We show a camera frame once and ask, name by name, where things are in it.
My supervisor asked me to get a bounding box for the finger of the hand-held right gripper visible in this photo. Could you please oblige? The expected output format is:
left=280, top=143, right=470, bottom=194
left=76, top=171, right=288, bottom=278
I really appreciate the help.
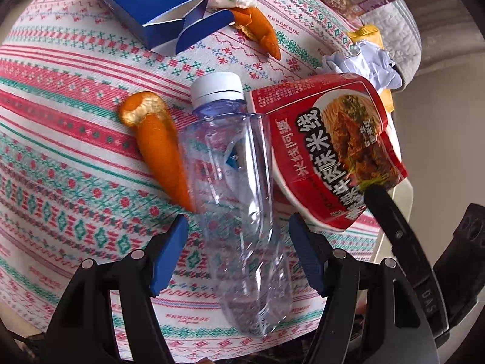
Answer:
left=363, top=187, right=452, bottom=339

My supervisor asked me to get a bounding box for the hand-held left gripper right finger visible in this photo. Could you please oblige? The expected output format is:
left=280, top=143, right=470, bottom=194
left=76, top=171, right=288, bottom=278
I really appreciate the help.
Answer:
left=289, top=212, right=450, bottom=364

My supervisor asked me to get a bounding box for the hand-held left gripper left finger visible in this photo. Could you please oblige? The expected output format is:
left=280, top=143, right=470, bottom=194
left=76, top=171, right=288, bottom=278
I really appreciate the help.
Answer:
left=38, top=213, right=190, bottom=364

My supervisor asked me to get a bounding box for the clear plastic bottle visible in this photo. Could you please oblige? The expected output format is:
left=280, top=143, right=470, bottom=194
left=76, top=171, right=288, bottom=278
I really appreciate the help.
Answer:
left=178, top=72, right=294, bottom=338

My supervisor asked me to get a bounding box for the red noodle packet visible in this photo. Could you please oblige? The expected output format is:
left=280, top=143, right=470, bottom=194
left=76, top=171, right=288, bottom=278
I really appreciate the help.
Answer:
left=248, top=73, right=408, bottom=232

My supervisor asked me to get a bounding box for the yellow snack wrapper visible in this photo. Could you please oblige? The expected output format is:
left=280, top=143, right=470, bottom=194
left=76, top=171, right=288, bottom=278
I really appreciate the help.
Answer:
left=348, top=25, right=395, bottom=112

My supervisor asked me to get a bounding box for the orange carrot toy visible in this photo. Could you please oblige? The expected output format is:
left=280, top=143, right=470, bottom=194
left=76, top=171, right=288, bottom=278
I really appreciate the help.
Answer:
left=118, top=91, right=196, bottom=213

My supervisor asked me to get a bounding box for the crumpled white paper ball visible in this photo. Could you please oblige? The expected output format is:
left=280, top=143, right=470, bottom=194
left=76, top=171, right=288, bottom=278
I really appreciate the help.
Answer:
left=322, top=42, right=402, bottom=92

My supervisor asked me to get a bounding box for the grey quilted sofa cover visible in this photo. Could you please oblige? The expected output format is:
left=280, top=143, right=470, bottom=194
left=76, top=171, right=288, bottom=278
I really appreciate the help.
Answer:
left=360, top=0, right=423, bottom=88

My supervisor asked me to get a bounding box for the blue cardboard box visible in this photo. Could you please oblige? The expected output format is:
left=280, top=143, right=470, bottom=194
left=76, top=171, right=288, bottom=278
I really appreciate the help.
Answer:
left=83, top=0, right=236, bottom=56

